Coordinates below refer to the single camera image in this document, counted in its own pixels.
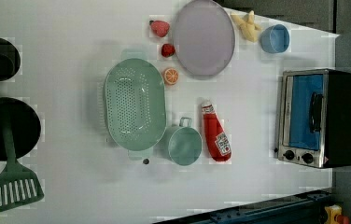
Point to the silver black toaster oven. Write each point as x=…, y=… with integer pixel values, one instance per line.
x=330, y=114

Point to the green metal mug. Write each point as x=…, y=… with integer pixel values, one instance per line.
x=182, y=144

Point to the toy orange slice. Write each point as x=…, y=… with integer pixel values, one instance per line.
x=170, y=76

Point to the green oval colander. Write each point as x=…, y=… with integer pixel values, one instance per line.
x=134, y=97

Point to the red ketchup bottle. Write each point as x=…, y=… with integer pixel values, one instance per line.
x=217, y=141

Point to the small toy strawberry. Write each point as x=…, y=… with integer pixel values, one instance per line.
x=168, y=50

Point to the lavender round plate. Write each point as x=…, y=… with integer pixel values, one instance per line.
x=203, y=37

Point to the large toy strawberry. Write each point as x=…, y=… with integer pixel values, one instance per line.
x=159, y=28

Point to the blue plastic cup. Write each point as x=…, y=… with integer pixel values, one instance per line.
x=275, y=39

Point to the black frying pan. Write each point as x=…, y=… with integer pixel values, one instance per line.
x=25, y=125

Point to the green slotted spatula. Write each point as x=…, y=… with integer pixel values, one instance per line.
x=19, y=185

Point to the yellow red toy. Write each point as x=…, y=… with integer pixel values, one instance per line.
x=335, y=215

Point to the dark blue metal rail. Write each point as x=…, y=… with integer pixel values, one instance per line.
x=304, y=208

